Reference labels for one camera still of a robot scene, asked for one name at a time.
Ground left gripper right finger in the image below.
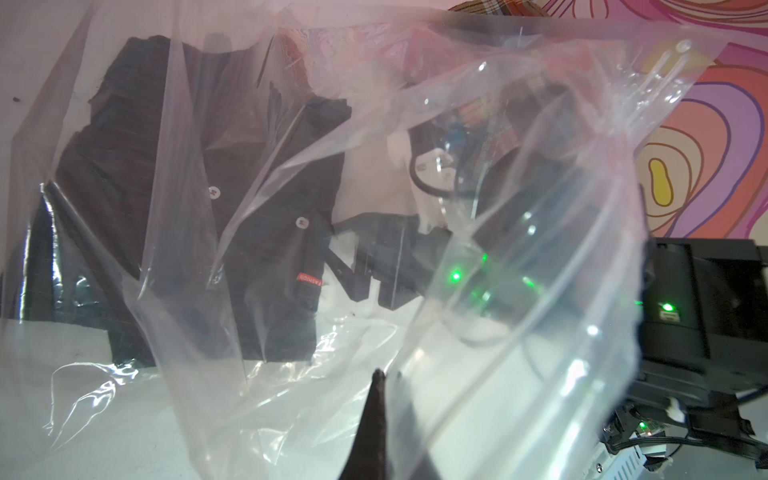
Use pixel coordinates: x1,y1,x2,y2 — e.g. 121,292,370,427
386,372,441,480

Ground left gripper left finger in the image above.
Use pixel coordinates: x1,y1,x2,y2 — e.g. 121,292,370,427
339,369,387,480

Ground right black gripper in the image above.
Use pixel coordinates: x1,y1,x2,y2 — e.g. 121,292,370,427
323,154,641,344

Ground multicolour tartan plaid shirt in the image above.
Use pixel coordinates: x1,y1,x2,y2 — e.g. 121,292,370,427
450,0,548,17

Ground clear plastic vacuum bag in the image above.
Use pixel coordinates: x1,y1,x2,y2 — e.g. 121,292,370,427
1,1,726,479

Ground dark grey pinstripe shirt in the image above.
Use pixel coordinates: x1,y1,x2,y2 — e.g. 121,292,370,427
22,36,344,366

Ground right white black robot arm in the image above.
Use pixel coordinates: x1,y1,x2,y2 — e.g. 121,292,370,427
341,141,767,479

